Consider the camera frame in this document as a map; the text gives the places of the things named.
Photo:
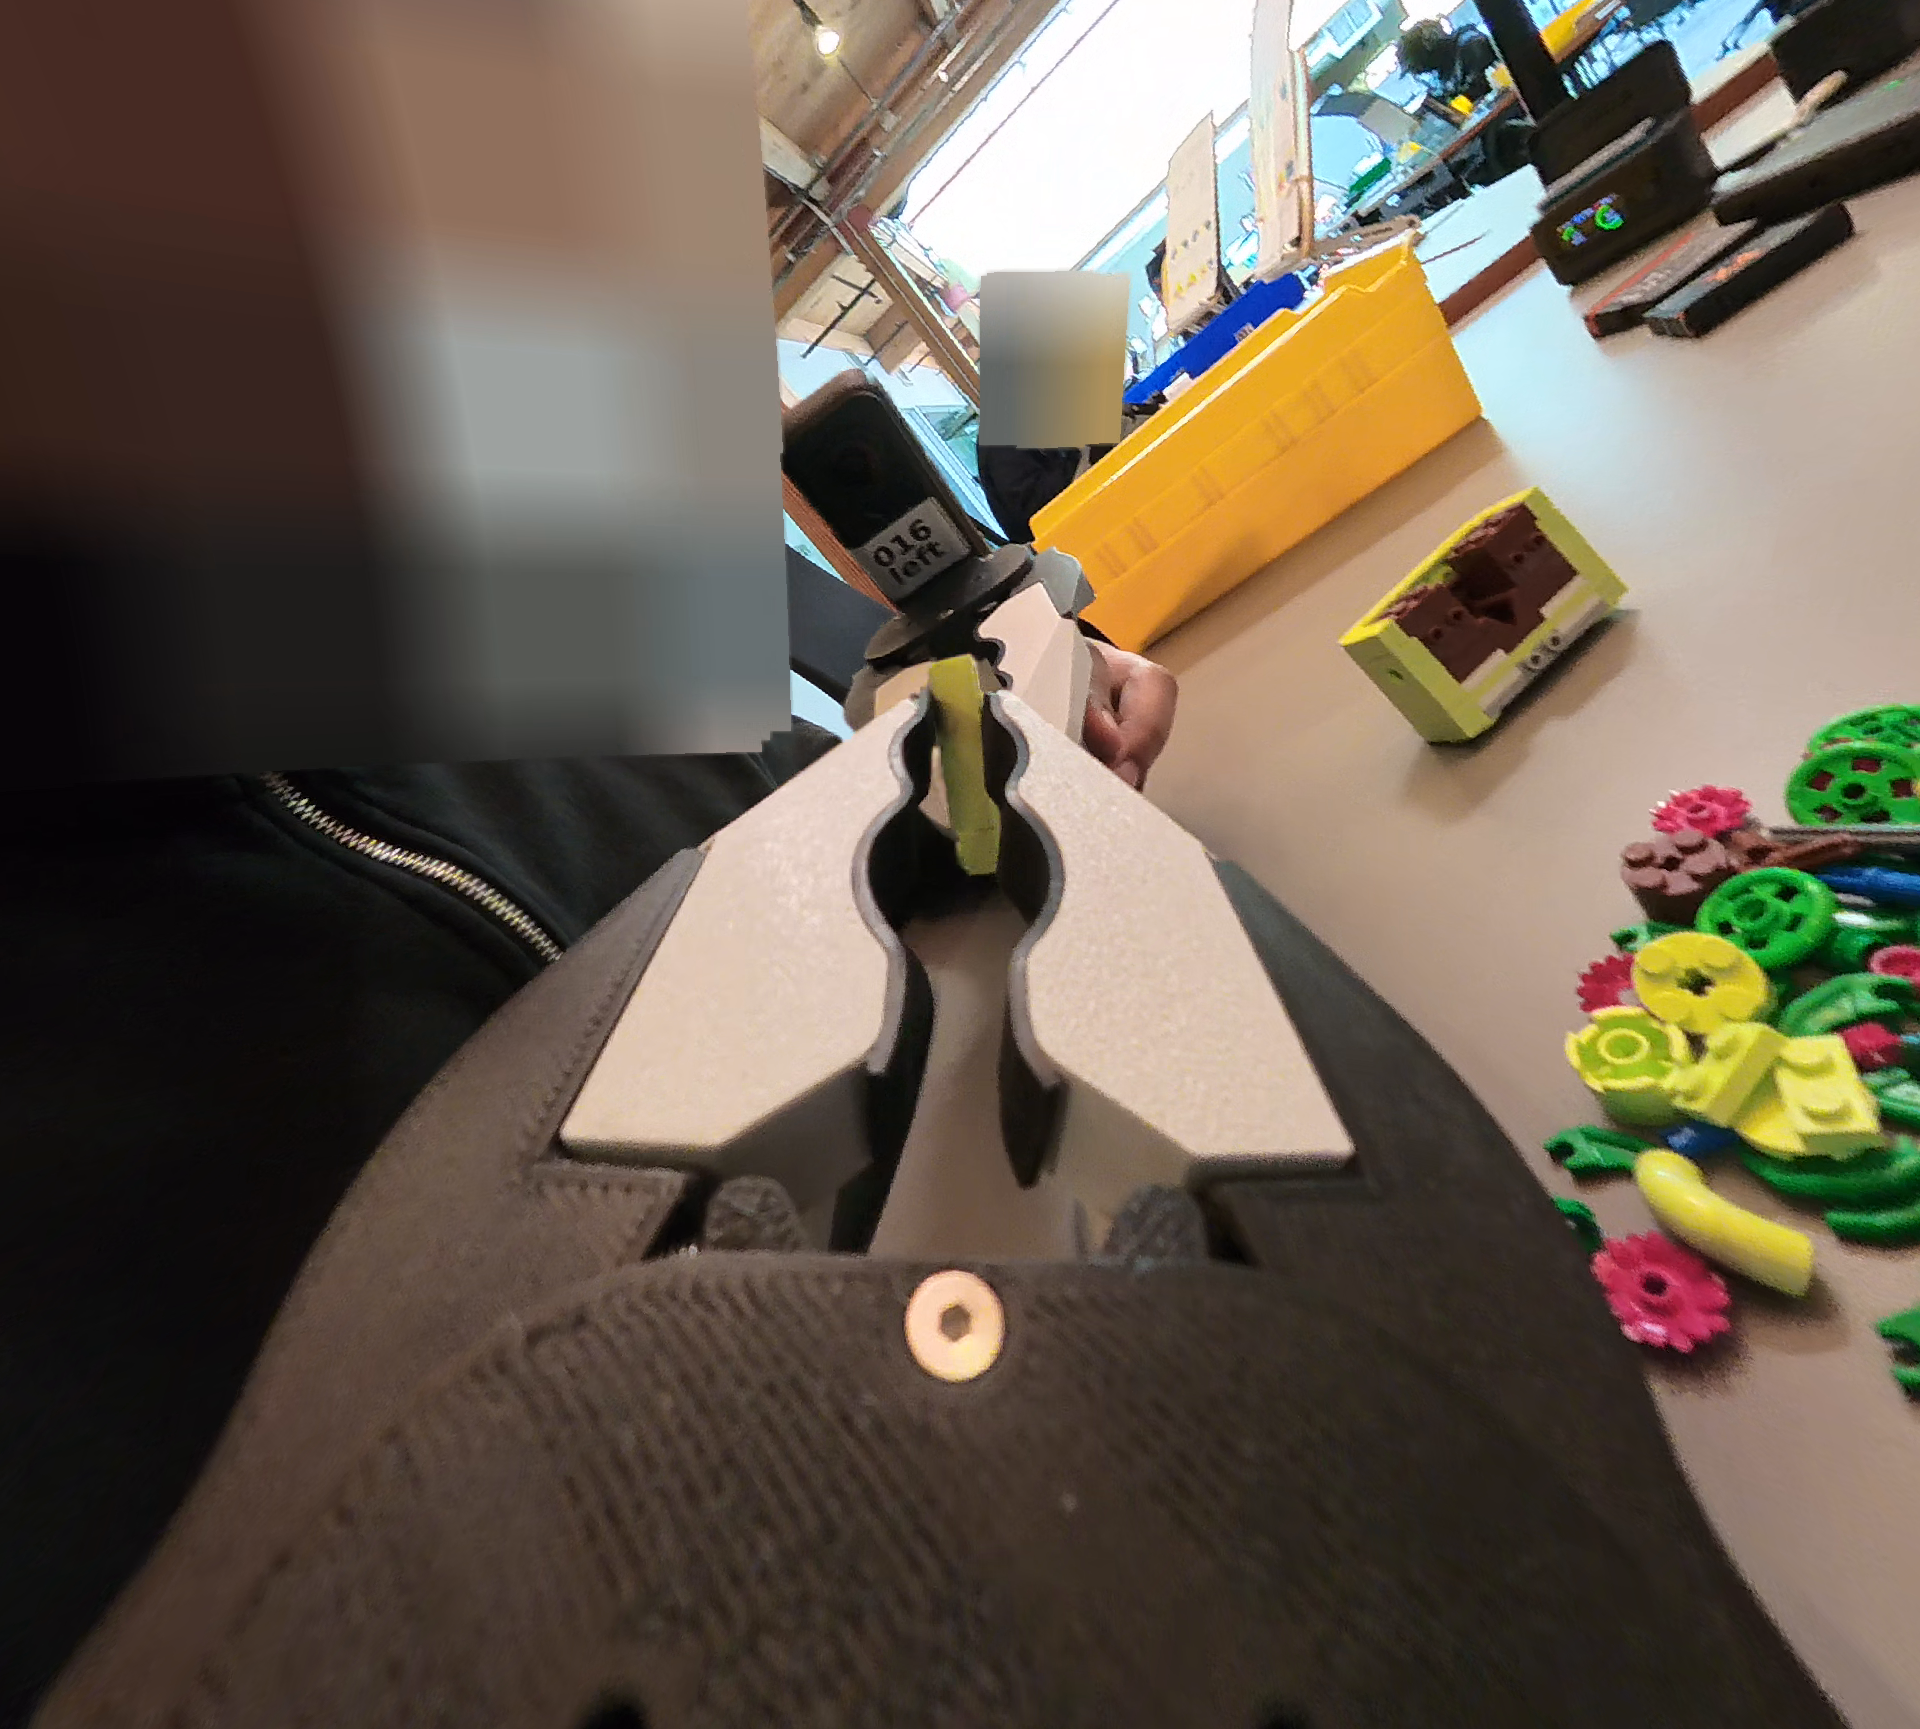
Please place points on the pile of small toy pieces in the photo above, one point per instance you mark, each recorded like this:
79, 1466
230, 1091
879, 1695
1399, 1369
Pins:
1754, 1040

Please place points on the person's black jacket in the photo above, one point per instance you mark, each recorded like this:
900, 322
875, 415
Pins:
224, 1086

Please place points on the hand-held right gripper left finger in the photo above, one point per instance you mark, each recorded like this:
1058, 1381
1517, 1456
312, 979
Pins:
721, 1009

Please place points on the yellow plastic bin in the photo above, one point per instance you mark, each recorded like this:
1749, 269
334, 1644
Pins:
1261, 470

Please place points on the black power brick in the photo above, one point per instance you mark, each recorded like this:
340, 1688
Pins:
1822, 163

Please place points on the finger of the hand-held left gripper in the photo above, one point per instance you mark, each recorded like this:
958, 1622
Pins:
1043, 649
884, 695

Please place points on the tan tilted board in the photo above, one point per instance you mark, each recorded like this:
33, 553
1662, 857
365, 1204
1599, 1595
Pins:
1191, 215
1278, 80

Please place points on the black charger with display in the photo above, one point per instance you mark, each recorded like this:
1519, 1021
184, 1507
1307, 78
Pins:
1620, 185

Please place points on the lime toy brick pot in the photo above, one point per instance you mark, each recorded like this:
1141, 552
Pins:
1484, 619

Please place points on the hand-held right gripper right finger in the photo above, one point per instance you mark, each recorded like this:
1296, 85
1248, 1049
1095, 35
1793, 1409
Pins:
1185, 1009

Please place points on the person's left hand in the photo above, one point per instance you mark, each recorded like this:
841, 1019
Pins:
1132, 710

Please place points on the small black battery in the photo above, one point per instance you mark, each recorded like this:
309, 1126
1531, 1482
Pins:
1749, 275
1665, 284

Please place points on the lime and brown toy panel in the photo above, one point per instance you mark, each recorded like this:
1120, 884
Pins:
962, 769

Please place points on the blue plastic bin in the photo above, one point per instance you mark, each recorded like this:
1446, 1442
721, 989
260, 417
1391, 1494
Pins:
1215, 335

